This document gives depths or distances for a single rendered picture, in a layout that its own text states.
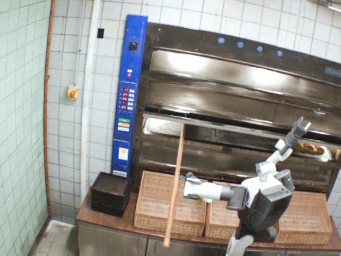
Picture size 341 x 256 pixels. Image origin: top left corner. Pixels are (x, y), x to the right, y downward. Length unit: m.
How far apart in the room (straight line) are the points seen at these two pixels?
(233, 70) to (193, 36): 0.40
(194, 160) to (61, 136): 1.18
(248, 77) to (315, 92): 0.61
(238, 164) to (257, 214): 1.05
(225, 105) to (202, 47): 0.50
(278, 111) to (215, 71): 0.62
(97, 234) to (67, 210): 0.75
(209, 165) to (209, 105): 0.53
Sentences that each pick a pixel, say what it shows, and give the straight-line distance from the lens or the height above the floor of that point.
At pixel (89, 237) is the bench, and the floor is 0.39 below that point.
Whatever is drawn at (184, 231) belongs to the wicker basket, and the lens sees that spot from 3.04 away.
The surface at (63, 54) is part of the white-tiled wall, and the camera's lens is 3.11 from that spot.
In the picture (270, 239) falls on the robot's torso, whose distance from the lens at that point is 2.58.
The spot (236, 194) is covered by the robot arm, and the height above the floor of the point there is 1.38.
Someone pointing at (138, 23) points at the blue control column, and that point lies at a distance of 2.87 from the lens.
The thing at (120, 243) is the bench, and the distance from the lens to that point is 3.15.
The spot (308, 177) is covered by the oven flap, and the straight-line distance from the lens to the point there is 3.47.
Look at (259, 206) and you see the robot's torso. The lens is 2.27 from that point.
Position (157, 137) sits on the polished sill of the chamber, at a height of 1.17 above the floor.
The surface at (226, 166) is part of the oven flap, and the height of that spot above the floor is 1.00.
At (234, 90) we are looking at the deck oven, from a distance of 3.00.
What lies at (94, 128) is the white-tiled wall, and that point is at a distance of 3.24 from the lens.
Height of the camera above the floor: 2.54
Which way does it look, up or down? 24 degrees down
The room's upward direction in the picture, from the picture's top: 9 degrees clockwise
